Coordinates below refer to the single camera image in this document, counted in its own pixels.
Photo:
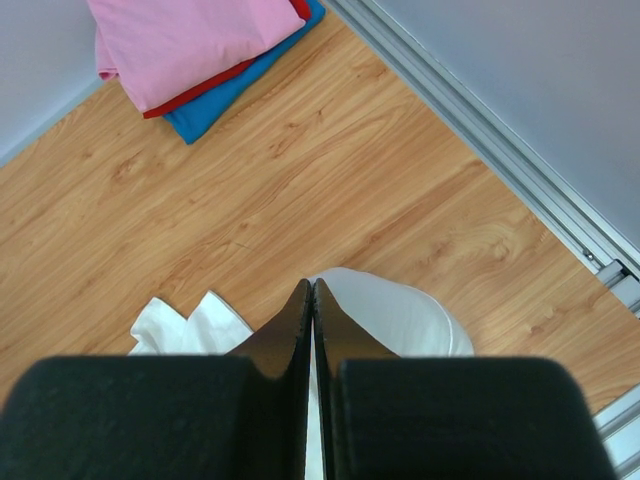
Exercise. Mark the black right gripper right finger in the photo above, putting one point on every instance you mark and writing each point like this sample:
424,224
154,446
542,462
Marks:
387,417

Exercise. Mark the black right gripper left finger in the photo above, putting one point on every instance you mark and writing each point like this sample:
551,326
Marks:
242,415

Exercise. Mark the white t-shirt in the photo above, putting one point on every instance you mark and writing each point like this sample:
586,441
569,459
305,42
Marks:
407,321

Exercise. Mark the folded blue t-shirt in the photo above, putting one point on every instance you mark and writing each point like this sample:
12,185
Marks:
192,120

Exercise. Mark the folded pink t-shirt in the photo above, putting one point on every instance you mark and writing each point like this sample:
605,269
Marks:
160,50

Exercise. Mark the folded red t-shirt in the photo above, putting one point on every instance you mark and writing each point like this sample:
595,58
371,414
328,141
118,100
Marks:
200,92

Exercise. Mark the aluminium frame rail right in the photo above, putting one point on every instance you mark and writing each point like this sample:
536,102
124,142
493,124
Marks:
547,94

